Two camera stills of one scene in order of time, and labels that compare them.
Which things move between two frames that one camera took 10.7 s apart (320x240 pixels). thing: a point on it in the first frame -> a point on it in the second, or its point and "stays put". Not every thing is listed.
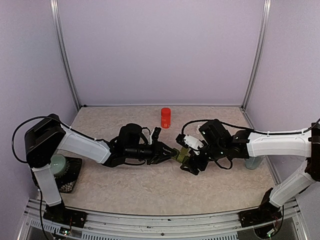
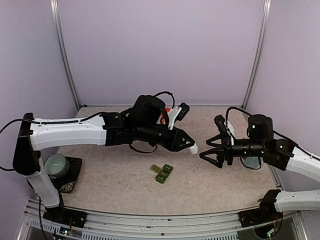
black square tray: x=65 y=183 stays put
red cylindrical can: x=165 y=117 stays put
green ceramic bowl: x=58 y=164 stays put
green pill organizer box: x=181 y=155 -> x=163 y=173
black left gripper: x=157 y=157 -> x=175 y=143
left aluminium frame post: x=55 y=13 stays put
